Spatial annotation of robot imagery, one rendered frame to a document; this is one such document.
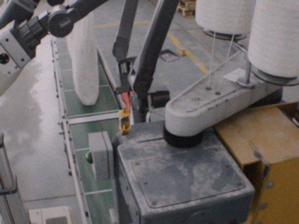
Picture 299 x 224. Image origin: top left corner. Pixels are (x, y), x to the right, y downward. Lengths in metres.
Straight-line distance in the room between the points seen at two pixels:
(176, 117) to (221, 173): 0.15
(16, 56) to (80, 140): 1.52
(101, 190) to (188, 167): 1.39
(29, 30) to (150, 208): 0.63
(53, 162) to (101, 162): 2.15
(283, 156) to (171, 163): 0.26
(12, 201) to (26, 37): 0.94
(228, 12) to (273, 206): 0.49
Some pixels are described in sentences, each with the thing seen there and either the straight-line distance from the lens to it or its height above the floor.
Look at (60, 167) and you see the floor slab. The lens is 2.94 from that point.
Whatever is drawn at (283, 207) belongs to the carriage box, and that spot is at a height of 1.17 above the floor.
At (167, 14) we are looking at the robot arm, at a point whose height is 1.51.
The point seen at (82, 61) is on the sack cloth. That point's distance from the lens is 2.78.
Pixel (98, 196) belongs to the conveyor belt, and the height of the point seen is 0.38.
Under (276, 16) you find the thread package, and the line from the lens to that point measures 0.72.
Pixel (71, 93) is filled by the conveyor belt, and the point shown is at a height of 0.38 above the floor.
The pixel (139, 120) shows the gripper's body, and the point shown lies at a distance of 1.24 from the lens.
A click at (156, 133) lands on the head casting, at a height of 1.34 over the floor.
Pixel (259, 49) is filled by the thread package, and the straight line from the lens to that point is 0.75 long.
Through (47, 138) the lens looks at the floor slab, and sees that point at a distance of 3.28.
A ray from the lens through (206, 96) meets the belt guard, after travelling 0.88.
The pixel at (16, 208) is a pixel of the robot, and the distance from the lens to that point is 1.84.
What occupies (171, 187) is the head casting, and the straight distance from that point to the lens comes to 0.73.
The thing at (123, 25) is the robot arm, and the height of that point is 1.35.
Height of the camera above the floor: 1.83
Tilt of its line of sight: 31 degrees down
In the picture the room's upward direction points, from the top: 1 degrees clockwise
